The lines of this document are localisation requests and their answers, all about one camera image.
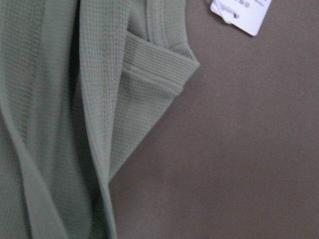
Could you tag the sage green long-sleeve shirt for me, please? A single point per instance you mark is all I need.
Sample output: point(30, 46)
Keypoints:
point(82, 82)

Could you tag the white shirt hang tag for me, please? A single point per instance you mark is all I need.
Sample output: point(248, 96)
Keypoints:
point(247, 15)

